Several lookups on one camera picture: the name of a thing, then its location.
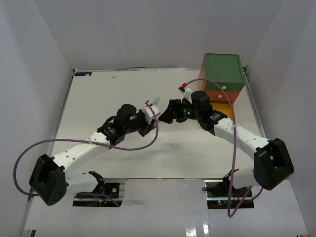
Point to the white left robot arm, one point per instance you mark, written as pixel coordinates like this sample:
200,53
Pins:
50,178

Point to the yellow drawer box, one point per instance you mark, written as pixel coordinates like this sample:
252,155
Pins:
222,106

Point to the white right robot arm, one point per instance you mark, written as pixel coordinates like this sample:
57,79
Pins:
271,160

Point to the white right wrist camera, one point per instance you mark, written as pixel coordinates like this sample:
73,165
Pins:
185,93

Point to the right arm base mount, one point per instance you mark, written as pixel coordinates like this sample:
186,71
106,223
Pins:
217,193

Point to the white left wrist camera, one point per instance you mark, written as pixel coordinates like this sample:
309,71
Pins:
150,111

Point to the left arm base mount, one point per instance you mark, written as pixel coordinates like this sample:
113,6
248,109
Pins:
104,195

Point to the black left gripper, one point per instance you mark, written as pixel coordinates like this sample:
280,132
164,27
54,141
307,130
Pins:
147,127

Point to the green drawer box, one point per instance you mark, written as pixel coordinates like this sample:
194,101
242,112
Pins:
225,70

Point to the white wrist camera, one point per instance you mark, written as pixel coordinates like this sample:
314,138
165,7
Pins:
150,111
185,93

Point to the blue label sticker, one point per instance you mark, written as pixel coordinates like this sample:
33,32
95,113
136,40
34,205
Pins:
83,74

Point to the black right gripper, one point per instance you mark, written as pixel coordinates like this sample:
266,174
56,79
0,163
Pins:
172,112

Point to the green cap highlighter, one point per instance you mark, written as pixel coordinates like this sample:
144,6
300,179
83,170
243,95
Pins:
156,100

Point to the orange drawer box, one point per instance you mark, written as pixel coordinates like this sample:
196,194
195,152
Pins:
218,95

